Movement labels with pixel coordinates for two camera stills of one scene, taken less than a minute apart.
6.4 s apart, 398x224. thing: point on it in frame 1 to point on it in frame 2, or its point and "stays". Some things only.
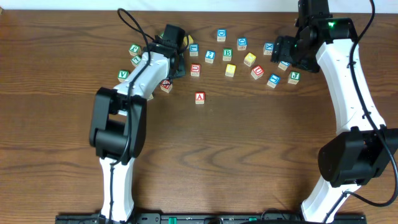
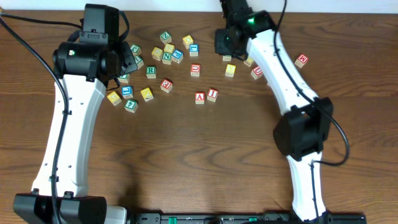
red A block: (199, 98) stays
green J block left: (135, 50) stays
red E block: (166, 84) stays
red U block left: (195, 70) stays
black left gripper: (182, 71) to (129, 63)
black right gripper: (282, 49) to (219, 47)
